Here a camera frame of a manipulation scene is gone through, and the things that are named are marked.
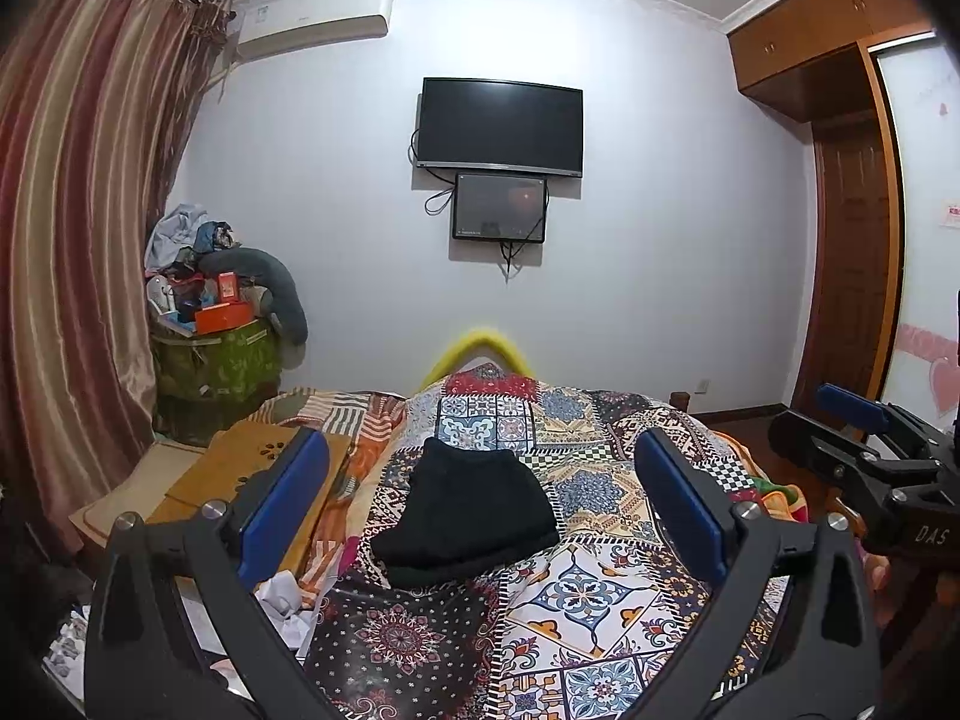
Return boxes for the beige cardboard sheet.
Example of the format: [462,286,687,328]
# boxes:
[67,440,212,545]

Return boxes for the blue grey clothes heap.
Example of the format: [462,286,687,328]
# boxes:
[144,201,242,275]

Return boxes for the dark pants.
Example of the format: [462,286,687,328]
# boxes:
[370,521,562,588]

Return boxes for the grey neck pillow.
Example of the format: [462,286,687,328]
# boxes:
[196,246,310,347]

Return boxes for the yellow fuzzy cushion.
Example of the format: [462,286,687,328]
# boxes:
[418,325,535,392]

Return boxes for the black pants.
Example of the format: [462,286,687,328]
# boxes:
[407,436,557,545]

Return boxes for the person's right hand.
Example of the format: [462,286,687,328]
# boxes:
[861,549,895,614]

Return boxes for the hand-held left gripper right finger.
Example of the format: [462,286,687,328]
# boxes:
[634,426,883,720]

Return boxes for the white heart sticker wardrobe door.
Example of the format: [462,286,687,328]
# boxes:
[874,34,960,425]

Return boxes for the red green blanket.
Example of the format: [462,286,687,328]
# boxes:
[716,457,815,530]

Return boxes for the black wall television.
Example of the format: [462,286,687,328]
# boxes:
[415,76,585,179]

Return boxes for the green patterned storage box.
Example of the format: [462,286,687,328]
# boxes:
[152,317,284,440]

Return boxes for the wooden overhead cabinet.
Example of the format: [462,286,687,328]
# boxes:
[726,0,940,122]

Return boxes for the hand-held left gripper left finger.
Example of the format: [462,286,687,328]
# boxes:
[84,426,340,720]

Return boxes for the striped orange quilt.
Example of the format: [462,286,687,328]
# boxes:
[247,388,410,601]

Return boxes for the brown wooden door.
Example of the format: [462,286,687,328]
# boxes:
[791,118,902,415]

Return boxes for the striped brown curtain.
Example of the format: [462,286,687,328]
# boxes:
[0,0,233,567]

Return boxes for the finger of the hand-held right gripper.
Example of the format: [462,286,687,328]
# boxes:
[768,408,901,493]
[816,382,938,441]

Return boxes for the white air conditioner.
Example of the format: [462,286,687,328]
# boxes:
[235,0,393,62]

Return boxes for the small black wall monitor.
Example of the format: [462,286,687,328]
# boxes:
[451,172,548,244]

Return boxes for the patchwork print blanket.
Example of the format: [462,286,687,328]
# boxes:
[304,364,797,720]

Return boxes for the white crumpled paper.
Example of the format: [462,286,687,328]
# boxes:
[253,568,325,662]

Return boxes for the orange box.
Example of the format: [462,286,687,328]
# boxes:
[193,301,254,336]

